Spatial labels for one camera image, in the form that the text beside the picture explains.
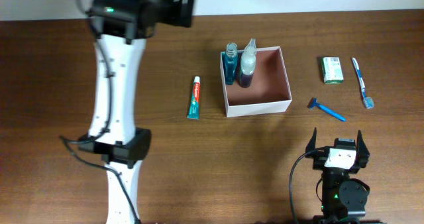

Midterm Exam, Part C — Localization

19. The blue mouthwash bottle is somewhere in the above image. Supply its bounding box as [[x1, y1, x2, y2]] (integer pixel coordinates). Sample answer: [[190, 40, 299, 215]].
[[224, 42, 238, 85]]

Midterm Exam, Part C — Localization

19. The blue white toothbrush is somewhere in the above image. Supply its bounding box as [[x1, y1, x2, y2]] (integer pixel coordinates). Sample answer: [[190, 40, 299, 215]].
[[352, 58, 375, 109]]

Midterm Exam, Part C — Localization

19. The red green toothpaste tube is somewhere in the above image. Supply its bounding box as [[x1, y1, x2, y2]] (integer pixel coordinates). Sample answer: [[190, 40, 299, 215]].
[[187, 76, 201, 120]]

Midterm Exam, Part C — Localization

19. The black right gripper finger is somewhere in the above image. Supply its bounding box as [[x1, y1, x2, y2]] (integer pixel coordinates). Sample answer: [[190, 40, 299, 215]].
[[356, 130, 369, 155], [305, 127, 317, 152]]

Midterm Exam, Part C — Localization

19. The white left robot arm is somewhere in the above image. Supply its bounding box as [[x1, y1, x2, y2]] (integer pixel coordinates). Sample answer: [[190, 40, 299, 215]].
[[76, 0, 195, 223]]

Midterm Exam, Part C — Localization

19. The blue disposable razor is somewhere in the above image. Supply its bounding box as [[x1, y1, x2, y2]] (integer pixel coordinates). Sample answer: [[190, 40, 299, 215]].
[[307, 97, 346, 122]]

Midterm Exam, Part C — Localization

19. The green white soap box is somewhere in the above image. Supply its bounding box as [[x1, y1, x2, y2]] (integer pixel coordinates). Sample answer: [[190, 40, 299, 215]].
[[321, 57, 344, 84]]

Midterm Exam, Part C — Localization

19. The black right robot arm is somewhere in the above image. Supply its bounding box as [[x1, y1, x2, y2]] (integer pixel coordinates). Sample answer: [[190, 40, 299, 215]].
[[305, 131, 370, 223]]

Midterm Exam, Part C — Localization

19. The clear purple spray bottle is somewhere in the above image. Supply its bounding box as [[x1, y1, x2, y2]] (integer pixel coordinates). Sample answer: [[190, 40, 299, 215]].
[[238, 38, 257, 88]]

